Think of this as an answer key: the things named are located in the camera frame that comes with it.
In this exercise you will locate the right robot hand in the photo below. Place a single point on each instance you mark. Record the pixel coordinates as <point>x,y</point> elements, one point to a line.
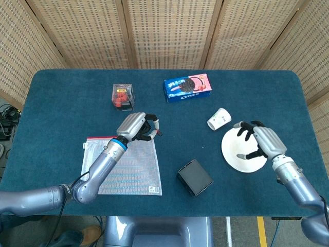
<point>270,141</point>

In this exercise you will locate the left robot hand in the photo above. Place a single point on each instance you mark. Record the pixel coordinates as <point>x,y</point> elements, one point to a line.
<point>131,124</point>

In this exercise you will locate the clear mesh zipper pouch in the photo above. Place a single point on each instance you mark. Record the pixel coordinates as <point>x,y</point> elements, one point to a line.
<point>138,169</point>

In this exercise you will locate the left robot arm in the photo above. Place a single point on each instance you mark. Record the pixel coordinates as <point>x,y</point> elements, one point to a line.
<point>102,164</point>

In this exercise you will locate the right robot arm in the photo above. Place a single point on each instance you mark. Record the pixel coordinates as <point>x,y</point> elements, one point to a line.
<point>295,180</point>

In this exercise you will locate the clear plastic box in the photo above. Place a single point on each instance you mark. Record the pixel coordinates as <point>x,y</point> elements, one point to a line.
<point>123,97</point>

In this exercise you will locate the white paper plate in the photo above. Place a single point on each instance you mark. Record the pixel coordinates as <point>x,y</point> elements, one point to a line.
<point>231,146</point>

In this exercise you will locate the blue table cloth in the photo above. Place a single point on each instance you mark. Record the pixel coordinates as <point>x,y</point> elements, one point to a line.
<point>180,133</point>

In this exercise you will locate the white paper cup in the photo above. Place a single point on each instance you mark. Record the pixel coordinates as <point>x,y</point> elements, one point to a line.
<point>219,119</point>

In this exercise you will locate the blue Oreo biscuit box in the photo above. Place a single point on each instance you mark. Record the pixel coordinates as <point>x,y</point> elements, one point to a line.
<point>187,88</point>

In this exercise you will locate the black bar under table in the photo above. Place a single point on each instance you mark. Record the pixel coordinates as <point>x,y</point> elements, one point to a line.
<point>286,218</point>

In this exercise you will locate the black cardboard box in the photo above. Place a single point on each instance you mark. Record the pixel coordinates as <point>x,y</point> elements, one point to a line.
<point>195,177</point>

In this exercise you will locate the woven wooden folding screen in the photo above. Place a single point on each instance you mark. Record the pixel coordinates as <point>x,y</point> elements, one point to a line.
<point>167,33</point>

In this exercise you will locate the white table leg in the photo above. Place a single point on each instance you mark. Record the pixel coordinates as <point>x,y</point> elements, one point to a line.
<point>228,231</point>

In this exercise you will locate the grey robot torso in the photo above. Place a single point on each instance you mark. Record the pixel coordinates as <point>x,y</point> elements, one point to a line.
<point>156,231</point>

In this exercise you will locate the brown shoe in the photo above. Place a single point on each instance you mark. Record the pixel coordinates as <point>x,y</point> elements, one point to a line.
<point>91,234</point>

